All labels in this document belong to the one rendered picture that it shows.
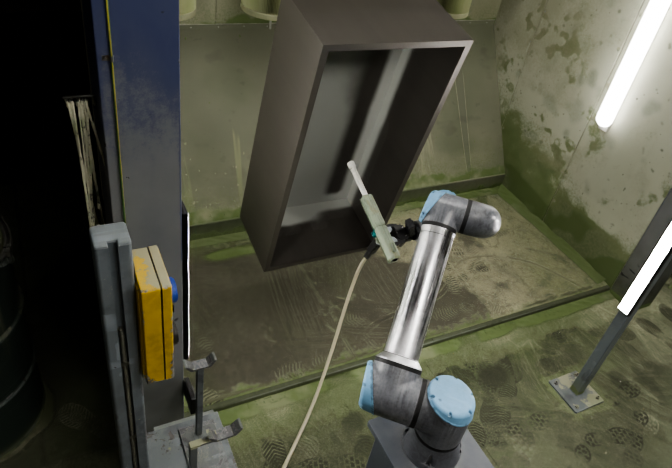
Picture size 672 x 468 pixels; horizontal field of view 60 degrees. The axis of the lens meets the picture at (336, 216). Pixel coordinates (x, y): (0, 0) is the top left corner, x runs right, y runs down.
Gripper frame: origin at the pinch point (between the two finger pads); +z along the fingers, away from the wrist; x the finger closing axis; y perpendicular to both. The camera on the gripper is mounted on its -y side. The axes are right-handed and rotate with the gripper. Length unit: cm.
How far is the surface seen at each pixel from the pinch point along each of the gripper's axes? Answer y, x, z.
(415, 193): 101, 67, -111
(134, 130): -72, 11, 100
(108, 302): -87, -36, 116
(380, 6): -67, 59, 4
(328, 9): -67, 57, 26
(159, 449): -16, -53, 104
